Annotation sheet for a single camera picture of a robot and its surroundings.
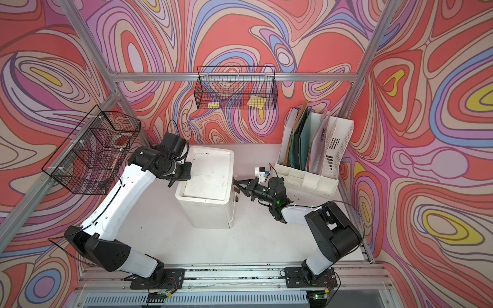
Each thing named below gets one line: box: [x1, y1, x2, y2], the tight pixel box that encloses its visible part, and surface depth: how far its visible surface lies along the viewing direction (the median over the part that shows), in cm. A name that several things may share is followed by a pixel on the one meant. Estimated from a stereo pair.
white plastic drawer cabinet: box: [175, 145, 236, 230], surface depth 76 cm
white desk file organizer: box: [274, 108, 355, 196], surface depth 98 cm
